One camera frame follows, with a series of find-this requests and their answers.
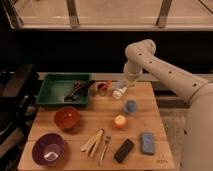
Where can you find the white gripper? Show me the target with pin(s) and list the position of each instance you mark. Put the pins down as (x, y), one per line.
(123, 84)

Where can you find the light blue towel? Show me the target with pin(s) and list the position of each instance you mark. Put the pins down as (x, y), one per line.
(130, 107)

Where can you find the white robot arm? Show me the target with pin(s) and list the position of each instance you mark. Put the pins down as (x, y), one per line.
(197, 92)

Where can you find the red bowl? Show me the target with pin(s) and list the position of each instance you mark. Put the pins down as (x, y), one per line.
(67, 118)

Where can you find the purple bowl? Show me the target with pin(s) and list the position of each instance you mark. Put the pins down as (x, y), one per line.
(48, 149)

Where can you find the white cup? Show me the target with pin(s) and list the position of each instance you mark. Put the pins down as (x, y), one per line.
(118, 93)

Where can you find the red small object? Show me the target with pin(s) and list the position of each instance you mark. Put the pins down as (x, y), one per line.
(103, 88)

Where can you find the orange fruit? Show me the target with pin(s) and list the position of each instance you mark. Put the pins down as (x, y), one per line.
(120, 121)

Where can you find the dark utensil in tray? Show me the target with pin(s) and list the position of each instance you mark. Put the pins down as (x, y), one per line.
(80, 88)

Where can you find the wooden cutting board table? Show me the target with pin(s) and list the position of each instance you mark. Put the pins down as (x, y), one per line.
(112, 135)

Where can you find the metal fork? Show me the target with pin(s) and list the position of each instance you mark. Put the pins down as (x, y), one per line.
(101, 159)

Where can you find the blue sponge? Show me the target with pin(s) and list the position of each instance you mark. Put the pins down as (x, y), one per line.
(147, 143)

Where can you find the wooden tongs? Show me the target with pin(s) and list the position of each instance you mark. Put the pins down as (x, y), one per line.
(91, 146)

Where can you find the green plastic tray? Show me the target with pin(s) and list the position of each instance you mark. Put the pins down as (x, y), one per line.
(55, 87)

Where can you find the black rectangular block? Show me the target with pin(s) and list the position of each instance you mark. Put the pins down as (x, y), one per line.
(123, 150)

